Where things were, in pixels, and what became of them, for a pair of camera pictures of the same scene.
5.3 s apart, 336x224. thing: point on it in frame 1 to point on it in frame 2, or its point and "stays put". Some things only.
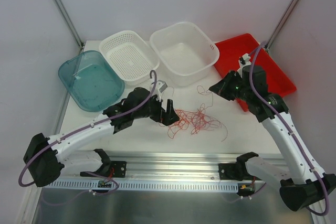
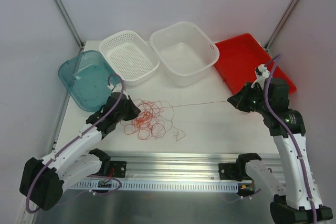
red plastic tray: x=227 y=56 stays put
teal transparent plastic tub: x=93 y=81 stays put
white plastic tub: x=186 y=52 stays put
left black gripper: x=163 y=114 to x=125 y=106
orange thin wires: x=196 y=120 to x=154 y=120
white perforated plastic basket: x=129 y=55 stays put
